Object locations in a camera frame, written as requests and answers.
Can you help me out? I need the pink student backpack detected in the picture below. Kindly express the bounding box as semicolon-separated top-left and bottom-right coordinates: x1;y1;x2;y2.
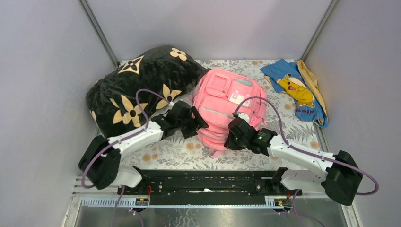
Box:
191;69;267;158

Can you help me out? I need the black pillow with beige flowers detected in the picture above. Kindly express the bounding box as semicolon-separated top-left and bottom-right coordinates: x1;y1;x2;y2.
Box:
86;45;209;138

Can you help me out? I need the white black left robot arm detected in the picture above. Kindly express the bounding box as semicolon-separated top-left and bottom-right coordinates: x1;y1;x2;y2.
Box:
78;101;209;194

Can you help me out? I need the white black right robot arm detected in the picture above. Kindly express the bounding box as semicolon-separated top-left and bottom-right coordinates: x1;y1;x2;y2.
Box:
226;117;363;206

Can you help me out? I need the floral table mat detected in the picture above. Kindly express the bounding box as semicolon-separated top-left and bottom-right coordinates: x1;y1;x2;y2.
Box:
122;60;320;170

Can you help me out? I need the blue Pokemon t-shirt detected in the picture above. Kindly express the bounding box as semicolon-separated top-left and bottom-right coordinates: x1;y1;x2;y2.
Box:
260;59;329;128

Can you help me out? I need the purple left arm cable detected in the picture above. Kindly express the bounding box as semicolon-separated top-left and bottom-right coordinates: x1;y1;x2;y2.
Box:
80;89;171;227

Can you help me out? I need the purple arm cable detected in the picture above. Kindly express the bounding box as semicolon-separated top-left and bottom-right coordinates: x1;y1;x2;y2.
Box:
233;96;380;227
80;89;171;227

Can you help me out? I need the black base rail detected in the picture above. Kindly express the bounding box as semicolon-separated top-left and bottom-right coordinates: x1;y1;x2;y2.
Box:
117;168;296;207

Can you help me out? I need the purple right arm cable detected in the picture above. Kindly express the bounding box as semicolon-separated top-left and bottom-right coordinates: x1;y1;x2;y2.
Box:
233;96;380;227

